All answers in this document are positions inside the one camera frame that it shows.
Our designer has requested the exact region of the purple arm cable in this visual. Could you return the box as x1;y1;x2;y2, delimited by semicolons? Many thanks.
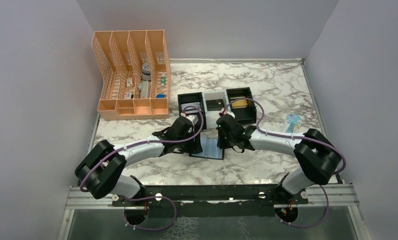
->
220;97;347;229
79;105;205;232

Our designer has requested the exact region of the gold card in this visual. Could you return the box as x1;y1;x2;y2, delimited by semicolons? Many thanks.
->
231;98;249;109

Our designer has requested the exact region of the black mounting rail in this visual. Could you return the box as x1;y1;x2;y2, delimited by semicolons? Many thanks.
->
112;183;309;213

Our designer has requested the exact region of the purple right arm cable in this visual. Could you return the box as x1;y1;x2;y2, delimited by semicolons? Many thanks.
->
220;97;347;229

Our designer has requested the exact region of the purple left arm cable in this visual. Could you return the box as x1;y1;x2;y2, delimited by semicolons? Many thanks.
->
79;105;205;232

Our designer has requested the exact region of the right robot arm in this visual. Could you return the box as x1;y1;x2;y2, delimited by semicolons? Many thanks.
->
216;114;341;204

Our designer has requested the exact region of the white middle card bin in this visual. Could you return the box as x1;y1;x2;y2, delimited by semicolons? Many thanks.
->
202;90;229;131

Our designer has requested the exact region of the black left card bin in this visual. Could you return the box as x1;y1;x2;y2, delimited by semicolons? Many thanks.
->
177;92;207;131

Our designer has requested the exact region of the green white small tube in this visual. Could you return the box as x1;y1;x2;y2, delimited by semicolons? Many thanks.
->
160;74;166;87

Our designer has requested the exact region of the red white small box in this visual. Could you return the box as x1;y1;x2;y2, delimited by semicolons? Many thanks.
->
123;92;133;99

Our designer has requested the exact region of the black card bin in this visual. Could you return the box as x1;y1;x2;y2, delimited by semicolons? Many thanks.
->
226;87;257;125
177;92;207;131

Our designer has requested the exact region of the black right card bin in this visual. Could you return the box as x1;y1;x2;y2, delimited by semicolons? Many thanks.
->
226;87;257;125

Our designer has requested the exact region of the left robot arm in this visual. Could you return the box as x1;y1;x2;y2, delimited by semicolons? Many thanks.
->
75;115;204;206

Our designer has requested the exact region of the blue nail clipper package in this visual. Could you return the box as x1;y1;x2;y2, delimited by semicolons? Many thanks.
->
281;113;303;133

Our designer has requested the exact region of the grey flat box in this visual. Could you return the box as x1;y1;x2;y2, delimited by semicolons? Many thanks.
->
139;80;151;99

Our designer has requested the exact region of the black leather card holder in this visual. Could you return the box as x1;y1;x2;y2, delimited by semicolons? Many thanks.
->
189;133;225;160

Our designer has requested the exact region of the peach plastic file organizer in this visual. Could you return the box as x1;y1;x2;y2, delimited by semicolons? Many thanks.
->
91;29;172;121

